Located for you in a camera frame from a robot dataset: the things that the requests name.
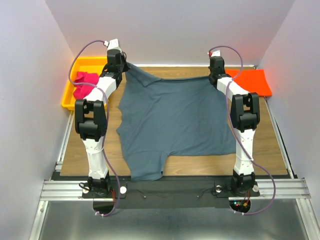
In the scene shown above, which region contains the grey-blue t-shirt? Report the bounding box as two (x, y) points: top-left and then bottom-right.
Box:
(117, 65), (236, 182)

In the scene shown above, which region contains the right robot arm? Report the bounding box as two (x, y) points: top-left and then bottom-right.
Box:
(208, 54), (260, 194)

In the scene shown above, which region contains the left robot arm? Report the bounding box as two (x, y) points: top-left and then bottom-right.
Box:
(74, 48), (129, 199)

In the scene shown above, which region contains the yellow plastic bin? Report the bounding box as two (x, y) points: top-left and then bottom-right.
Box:
(61, 56), (107, 111)

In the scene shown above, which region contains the folded orange t-shirt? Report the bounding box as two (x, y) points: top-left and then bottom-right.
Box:
(225, 69), (272, 97)

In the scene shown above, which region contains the magenta t-shirt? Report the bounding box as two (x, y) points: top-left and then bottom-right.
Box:
(73, 71), (99, 100)

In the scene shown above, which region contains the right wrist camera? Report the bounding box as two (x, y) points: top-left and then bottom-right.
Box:
(208, 50), (221, 58)

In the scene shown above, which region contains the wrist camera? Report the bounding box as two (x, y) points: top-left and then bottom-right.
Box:
(103, 38), (122, 52)
(208, 50), (221, 58)

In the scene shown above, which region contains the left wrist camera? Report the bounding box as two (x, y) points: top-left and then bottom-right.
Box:
(103, 38), (122, 52)

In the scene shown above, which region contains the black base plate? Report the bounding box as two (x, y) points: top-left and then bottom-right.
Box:
(79, 176), (260, 210)

